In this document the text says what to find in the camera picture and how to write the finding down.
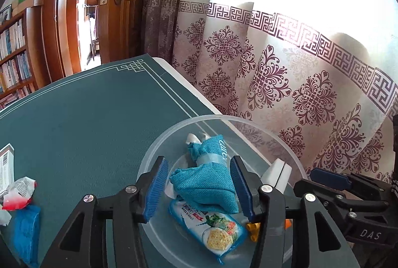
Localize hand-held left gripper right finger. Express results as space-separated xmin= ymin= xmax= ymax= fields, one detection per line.
xmin=229 ymin=155 xmax=358 ymax=268

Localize blue plastic packet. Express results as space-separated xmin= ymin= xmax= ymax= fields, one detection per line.
xmin=12 ymin=204 xmax=42 ymax=267

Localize light patterned curtain panel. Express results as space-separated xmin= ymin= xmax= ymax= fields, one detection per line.
xmin=169 ymin=0 xmax=398 ymax=194

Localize white foam block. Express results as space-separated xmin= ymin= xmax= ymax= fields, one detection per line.
xmin=260 ymin=159 xmax=293 ymax=194

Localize clear plastic bowl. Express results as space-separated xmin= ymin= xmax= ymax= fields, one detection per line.
xmin=137 ymin=114 xmax=311 ymax=268

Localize dark green table mat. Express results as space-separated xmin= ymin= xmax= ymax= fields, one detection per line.
xmin=0 ymin=53 xmax=271 ymax=268

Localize blue burlap pouch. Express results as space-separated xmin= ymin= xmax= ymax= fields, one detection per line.
xmin=169 ymin=134 xmax=240 ymax=214

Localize wooden door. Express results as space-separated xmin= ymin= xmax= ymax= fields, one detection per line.
xmin=99 ymin=0 xmax=153 ymax=65

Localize rows of books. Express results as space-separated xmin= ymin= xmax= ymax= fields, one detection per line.
xmin=0 ymin=19 xmax=35 ymax=107

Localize white plastic packet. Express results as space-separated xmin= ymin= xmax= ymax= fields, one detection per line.
xmin=0 ymin=176 xmax=37 ymax=211

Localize white plastic scrap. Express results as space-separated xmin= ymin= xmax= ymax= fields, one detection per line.
xmin=0 ymin=209 xmax=12 ymax=227

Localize white medicine box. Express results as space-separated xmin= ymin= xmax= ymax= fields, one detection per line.
xmin=0 ymin=144 xmax=15 ymax=194

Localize blue white cracker packet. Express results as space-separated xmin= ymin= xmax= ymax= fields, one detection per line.
xmin=168 ymin=196 xmax=249 ymax=265

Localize large wooden bookshelf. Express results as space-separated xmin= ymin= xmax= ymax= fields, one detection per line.
xmin=0 ymin=7 xmax=40 ymax=110

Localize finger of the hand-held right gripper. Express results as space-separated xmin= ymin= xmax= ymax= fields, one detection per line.
xmin=310 ymin=168 xmax=391 ymax=200
xmin=294 ymin=180 xmax=367 ymax=213

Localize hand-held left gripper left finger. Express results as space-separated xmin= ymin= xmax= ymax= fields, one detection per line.
xmin=40 ymin=156 xmax=170 ymax=268

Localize white plastic piece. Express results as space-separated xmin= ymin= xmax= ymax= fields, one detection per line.
xmin=186 ymin=131 xmax=213 ymax=146

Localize yellow small plastic item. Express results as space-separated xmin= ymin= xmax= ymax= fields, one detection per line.
xmin=246 ymin=222 xmax=260 ymax=243

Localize wooden door frame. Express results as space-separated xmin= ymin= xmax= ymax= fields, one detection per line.
xmin=26 ymin=0 xmax=106 ymax=88

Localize beige box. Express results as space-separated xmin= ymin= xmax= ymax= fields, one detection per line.
xmin=12 ymin=0 xmax=44 ymax=16

